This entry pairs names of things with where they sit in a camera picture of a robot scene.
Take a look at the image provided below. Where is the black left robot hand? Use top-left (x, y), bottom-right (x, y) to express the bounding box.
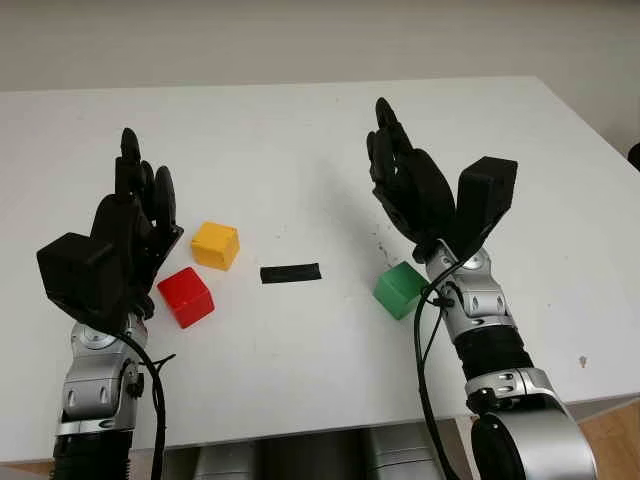
top-left (89, 127), bottom-right (185, 321)

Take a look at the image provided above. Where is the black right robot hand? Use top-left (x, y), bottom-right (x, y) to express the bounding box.
top-left (366, 97), bottom-right (459, 264)

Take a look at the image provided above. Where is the yellow wooden block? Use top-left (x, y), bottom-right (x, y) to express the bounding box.
top-left (190, 221), bottom-right (241, 272)

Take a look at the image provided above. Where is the red wooden block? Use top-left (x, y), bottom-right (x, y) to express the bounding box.
top-left (157, 266), bottom-right (216, 330)

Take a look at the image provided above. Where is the green wooden block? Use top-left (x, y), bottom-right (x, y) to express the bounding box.
top-left (372, 260), bottom-right (430, 320)

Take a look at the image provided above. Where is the black tape strip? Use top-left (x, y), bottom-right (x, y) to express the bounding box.
top-left (259, 261), bottom-right (323, 288)

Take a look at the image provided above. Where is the grey robot torso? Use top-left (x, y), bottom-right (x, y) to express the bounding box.
top-left (192, 424), bottom-right (426, 480)

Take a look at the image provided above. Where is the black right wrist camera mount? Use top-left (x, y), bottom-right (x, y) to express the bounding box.
top-left (452, 156), bottom-right (519, 264)

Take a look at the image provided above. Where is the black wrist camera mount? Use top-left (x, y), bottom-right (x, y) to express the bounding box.
top-left (36, 232), bottom-right (127, 334)
top-left (452, 156), bottom-right (519, 264)

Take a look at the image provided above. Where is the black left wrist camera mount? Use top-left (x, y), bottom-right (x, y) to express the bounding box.
top-left (36, 232), bottom-right (127, 334)

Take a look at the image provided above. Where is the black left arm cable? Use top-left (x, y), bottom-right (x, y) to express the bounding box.
top-left (117, 329), bottom-right (176, 480)

